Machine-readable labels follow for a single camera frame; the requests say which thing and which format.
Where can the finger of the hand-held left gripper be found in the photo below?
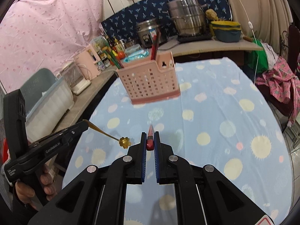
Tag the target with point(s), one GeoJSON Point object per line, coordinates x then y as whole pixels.
{"type": "Point", "coordinates": [72, 137]}
{"type": "Point", "coordinates": [78, 126]}

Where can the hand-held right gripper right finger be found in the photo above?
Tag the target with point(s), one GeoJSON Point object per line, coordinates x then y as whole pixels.
{"type": "Point", "coordinates": [157, 164]}

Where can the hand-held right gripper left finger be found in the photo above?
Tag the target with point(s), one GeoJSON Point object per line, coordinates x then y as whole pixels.
{"type": "Point", "coordinates": [143, 159]}

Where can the red chopstick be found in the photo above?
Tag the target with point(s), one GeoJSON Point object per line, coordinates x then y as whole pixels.
{"type": "Point", "coordinates": [150, 144]}
{"type": "Point", "coordinates": [154, 46]}

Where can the gold flower-shaped spoon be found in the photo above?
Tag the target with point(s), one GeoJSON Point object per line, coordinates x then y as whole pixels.
{"type": "Point", "coordinates": [124, 141]}

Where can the pink plastic utensil basket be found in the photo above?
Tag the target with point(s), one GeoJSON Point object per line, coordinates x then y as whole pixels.
{"type": "Point", "coordinates": [145, 82]}

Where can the maroon chopstick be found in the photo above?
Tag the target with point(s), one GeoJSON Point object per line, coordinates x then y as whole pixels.
{"type": "Point", "coordinates": [152, 52]}
{"type": "Point", "coordinates": [158, 41]}

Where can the person's left hand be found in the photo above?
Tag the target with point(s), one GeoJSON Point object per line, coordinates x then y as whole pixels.
{"type": "Point", "coordinates": [48, 180]}

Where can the red plastic object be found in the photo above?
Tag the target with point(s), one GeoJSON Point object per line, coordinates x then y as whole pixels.
{"type": "Point", "coordinates": [6, 150]}

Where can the clear storage bin grey lid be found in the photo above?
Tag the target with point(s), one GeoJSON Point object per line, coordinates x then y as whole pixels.
{"type": "Point", "coordinates": [51, 98]}

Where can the white countertop appliance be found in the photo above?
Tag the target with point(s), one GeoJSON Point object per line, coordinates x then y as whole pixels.
{"type": "Point", "coordinates": [75, 79]}

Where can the pink water dispenser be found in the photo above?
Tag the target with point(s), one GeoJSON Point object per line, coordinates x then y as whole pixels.
{"type": "Point", "coordinates": [85, 61]}

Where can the row of condiment bottles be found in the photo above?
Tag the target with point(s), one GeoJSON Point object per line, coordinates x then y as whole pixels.
{"type": "Point", "coordinates": [102, 45]}

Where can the light blue dotted tablecloth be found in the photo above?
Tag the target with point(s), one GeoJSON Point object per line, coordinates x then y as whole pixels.
{"type": "Point", "coordinates": [211, 98]}

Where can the blue wipes packet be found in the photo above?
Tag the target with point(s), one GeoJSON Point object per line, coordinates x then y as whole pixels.
{"type": "Point", "coordinates": [137, 56]}

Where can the pink patterned curtain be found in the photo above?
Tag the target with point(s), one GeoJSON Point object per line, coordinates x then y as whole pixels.
{"type": "Point", "coordinates": [46, 32]}

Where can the steel rice cooker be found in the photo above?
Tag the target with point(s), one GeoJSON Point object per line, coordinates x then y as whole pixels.
{"type": "Point", "coordinates": [146, 31]}

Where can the navy printed cloth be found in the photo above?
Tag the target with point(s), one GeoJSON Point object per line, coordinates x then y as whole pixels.
{"type": "Point", "coordinates": [131, 16]}

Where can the black induction cooker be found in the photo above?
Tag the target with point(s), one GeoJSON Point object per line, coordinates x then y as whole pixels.
{"type": "Point", "coordinates": [194, 38]}

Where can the blue casserole dish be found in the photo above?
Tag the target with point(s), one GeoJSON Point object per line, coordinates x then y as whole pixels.
{"type": "Point", "coordinates": [227, 35]}

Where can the green cloth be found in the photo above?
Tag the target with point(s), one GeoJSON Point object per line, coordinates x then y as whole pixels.
{"type": "Point", "coordinates": [260, 58]}

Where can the stainless steel steamer pot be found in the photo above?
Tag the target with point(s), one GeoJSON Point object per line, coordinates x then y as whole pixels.
{"type": "Point", "coordinates": [187, 16]}

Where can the pink floral garment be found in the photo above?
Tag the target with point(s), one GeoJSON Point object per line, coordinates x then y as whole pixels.
{"type": "Point", "coordinates": [281, 75]}

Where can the yellow-brown sponge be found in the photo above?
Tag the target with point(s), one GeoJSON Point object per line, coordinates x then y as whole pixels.
{"type": "Point", "coordinates": [212, 14]}

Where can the beige curtain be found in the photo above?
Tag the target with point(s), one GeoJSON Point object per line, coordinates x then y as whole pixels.
{"type": "Point", "coordinates": [264, 9]}

